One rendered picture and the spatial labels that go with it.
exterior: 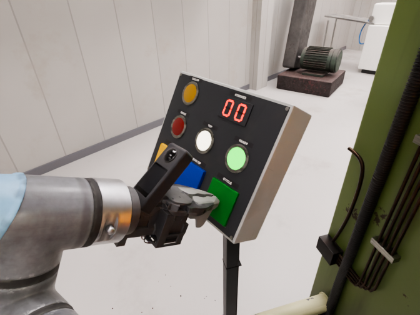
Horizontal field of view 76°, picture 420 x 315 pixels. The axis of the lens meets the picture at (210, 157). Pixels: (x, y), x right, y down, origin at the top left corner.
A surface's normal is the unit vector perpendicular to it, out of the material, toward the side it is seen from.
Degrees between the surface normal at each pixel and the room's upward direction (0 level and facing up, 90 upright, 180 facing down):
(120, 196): 47
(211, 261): 0
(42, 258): 92
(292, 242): 0
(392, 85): 90
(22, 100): 90
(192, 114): 60
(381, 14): 90
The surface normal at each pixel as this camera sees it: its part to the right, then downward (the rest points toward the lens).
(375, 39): -0.69, 0.40
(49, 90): 0.73, 0.35
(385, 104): -0.96, 0.16
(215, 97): -0.67, -0.11
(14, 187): 0.52, -0.74
